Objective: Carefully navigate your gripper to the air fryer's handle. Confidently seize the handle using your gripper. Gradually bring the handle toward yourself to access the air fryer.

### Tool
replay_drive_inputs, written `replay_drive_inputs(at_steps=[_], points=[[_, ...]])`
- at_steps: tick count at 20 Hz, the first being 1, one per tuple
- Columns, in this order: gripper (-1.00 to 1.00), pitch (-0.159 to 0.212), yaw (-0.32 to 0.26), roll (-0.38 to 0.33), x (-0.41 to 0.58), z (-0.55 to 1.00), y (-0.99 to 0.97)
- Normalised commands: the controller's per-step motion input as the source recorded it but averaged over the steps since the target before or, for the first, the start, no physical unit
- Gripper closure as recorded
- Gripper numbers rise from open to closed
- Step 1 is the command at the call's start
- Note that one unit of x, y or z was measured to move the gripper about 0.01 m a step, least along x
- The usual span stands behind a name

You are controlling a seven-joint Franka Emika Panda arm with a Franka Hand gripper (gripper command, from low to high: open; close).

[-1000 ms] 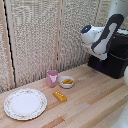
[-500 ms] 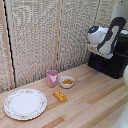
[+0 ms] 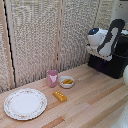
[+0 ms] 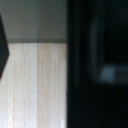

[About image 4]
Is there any gripper finger blue and black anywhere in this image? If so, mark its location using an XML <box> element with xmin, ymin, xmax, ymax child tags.
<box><xmin>0</xmin><ymin>13</ymin><xmax>10</xmax><ymax>80</ymax></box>

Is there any black air fryer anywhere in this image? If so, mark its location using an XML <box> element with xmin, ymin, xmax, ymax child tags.
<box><xmin>66</xmin><ymin>0</ymin><xmax>128</xmax><ymax>128</ymax></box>

